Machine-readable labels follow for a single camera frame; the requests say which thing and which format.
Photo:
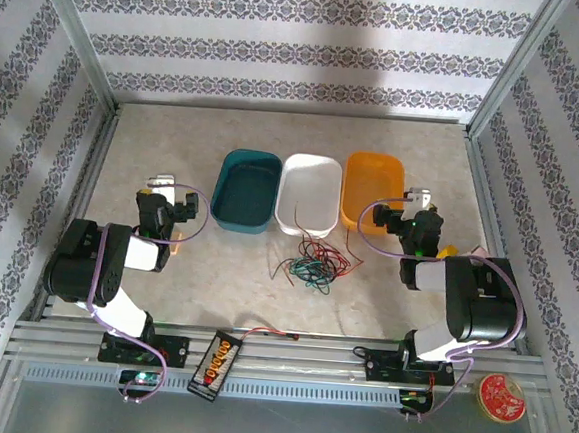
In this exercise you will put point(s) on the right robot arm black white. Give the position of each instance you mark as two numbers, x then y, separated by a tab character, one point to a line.
488	302

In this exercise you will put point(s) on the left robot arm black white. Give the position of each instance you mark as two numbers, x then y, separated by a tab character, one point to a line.
80	265

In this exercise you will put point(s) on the orange plastic bin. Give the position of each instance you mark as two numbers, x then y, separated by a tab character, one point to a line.
373	178

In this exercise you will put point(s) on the clear acrylic piece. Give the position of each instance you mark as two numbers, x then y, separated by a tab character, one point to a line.
176	245

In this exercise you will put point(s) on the teal plastic bin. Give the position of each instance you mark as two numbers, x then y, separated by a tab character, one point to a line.
246	193

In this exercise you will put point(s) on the white plastic bin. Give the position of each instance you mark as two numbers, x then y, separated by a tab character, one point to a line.
312	188

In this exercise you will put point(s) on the black hub with orange connectors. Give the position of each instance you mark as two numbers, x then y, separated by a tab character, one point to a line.
215	366

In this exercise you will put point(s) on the round red tin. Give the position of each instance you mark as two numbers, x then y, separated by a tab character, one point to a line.
502	399

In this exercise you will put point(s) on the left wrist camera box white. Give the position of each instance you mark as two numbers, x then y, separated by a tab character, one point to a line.
161	186

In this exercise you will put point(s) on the aluminium side rail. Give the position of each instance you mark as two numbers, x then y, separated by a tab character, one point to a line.
88	185
472	140

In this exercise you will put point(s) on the long aluminium wall rail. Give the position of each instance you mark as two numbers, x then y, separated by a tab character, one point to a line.
278	110

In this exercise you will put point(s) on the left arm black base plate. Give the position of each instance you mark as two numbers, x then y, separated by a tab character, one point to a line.
178	352

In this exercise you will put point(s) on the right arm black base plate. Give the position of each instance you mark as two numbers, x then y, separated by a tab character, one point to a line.
383	369

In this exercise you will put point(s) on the wide aluminium mounting rail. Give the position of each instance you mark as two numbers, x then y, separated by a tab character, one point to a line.
298	360

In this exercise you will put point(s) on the aluminium corner post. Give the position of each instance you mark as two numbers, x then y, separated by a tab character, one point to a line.
520	54
67	18

